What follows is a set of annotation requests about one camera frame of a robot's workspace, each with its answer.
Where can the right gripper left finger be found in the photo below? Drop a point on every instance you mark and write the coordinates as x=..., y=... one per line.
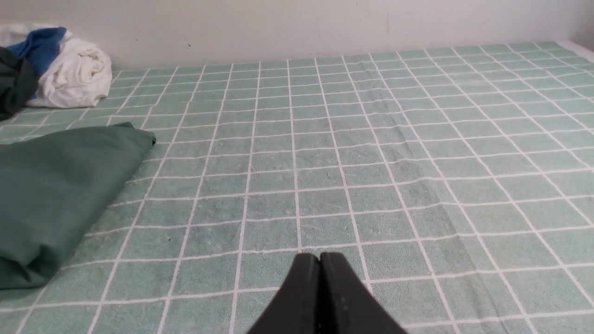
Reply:
x=293, y=308

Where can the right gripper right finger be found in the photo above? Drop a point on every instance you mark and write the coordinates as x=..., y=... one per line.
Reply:
x=345, y=305

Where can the green long sleeve shirt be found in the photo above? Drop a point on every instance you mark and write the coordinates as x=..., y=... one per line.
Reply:
x=54, y=188

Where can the green checkered tablecloth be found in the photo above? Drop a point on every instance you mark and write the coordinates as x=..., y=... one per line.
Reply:
x=458, y=182

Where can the white crumpled garment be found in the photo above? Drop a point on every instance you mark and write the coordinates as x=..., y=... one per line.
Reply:
x=79, y=77

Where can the dark green crumpled garment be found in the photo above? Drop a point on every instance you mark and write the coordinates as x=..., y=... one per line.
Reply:
x=18, y=83

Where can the blue crumpled garment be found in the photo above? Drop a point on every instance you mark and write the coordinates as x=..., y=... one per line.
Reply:
x=40, y=48

